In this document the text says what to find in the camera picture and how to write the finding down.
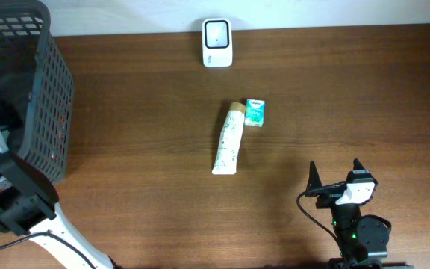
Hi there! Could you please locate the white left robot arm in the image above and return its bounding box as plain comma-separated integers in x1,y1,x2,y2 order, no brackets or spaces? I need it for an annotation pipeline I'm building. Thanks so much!
0,131,118,269

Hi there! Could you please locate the dark grey plastic basket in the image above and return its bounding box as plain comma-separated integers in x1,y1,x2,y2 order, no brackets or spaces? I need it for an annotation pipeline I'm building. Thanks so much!
0,1,75,185

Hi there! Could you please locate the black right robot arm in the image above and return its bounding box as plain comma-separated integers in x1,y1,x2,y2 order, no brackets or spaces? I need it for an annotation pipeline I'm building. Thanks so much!
296,159,411,269

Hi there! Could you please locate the white floral cream tube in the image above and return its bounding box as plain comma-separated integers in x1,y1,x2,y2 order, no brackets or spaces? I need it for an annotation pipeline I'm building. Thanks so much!
212,102,246,175

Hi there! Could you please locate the white barcode scanner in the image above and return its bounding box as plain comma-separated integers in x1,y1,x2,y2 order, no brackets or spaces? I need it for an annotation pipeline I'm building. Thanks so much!
201,18,233,68

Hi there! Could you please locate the small green tissue pack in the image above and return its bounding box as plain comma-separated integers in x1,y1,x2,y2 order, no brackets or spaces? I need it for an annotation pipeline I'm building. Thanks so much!
245,99,266,127

